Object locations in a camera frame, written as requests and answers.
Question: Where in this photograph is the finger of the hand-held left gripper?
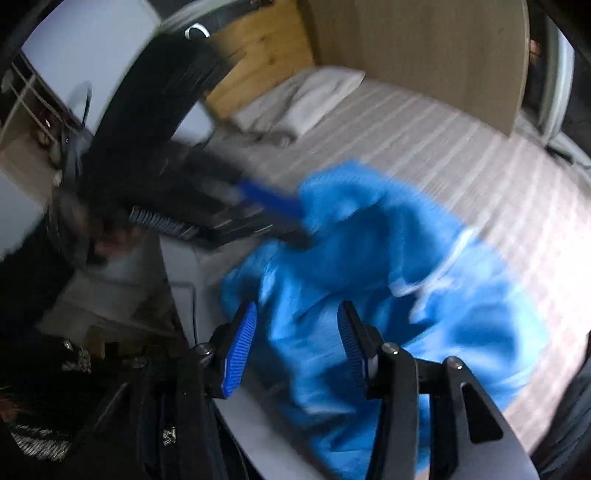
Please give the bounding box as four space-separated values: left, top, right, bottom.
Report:
203 215 320 254
231 178 309 221

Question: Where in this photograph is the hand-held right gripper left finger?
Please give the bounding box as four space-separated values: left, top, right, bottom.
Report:
133 300 259 480

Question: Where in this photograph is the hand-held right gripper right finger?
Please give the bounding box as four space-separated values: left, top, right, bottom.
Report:
336 300 542 480

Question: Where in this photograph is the blue garment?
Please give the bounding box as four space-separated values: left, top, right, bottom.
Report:
219 159 551 480

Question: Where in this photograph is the person's left forearm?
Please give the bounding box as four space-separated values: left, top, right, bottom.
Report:
88 33 237 154

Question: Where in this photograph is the person's left hand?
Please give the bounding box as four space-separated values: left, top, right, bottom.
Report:
87 225 145 269

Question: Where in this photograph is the grey folded cloth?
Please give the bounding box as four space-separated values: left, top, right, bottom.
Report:
247 128 297 149

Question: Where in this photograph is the white pillow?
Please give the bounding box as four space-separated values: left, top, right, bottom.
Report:
230 66 366 140

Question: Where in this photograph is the wooden headboard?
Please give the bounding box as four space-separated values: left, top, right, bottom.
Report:
202 0 318 121

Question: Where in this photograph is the white shelf rack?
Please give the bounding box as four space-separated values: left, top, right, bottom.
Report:
0 50 94 186

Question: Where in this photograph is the person's dark printed clothing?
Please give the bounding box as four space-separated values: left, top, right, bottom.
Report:
0 330 186 480

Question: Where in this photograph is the beige wooden panel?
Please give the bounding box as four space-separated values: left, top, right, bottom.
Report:
306 0 530 138

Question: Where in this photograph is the thin dark cable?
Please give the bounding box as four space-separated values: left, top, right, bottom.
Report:
165 278 200 343

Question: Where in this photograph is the white window frame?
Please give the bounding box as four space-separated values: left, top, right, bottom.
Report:
513 25 591 168

